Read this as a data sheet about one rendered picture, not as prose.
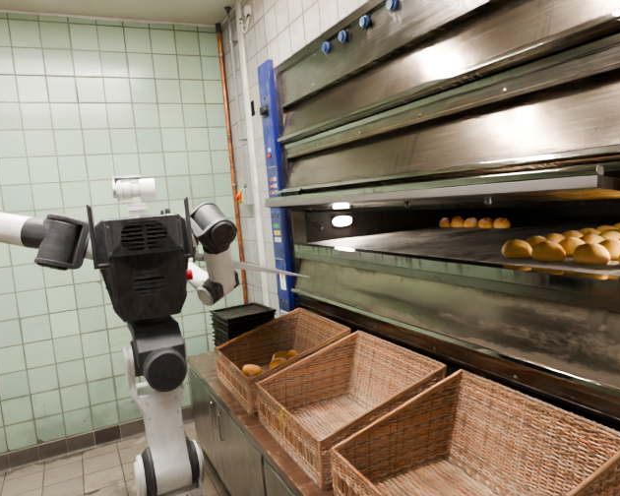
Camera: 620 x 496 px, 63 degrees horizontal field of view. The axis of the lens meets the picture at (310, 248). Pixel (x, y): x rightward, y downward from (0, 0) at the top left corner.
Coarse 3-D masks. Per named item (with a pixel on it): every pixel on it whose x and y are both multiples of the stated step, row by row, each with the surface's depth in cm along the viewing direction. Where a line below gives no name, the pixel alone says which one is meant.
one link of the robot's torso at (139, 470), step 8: (192, 440) 160; (200, 448) 158; (200, 456) 155; (136, 464) 151; (200, 464) 155; (136, 472) 149; (144, 472) 148; (200, 472) 155; (136, 480) 152; (144, 480) 147; (200, 480) 159; (144, 488) 148; (184, 488) 158; (192, 488) 158; (200, 488) 159
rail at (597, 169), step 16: (480, 176) 123; (496, 176) 118; (512, 176) 114; (528, 176) 110; (544, 176) 106; (560, 176) 103; (576, 176) 100; (336, 192) 189; (352, 192) 177; (368, 192) 168; (384, 192) 160
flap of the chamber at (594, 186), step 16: (592, 176) 96; (400, 192) 152; (416, 192) 145; (432, 192) 139; (448, 192) 133; (464, 192) 128; (480, 192) 122; (496, 192) 118; (512, 192) 114; (528, 192) 111; (544, 192) 109; (560, 192) 107; (576, 192) 105; (592, 192) 103; (608, 192) 102; (288, 208) 252; (304, 208) 242; (320, 208) 233; (336, 208) 224
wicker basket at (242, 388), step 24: (288, 312) 260; (312, 312) 248; (240, 336) 250; (264, 336) 255; (288, 336) 261; (312, 336) 244; (336, 336) 211; (216, 360) 245; (240, 360) 251; (264, 360) 255; (288, 360) 202; (240, 384) 207
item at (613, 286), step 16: (336, 256) 225; (352, 256) 212; (368, 256) 200; (384, 256) 190; (400, 256) 182; (416, 256) 178; (448, 272) 159; (464, 272) 152; (480, 272) 146; (496, 272) 141; (512, 272) 136; (528, 272) 131; (544, 272) 127; (560, 272) 126; (576, 272) 124; (560, 288) 123; (576, 288) 119; (592, 288) 115; (608, 288) 112
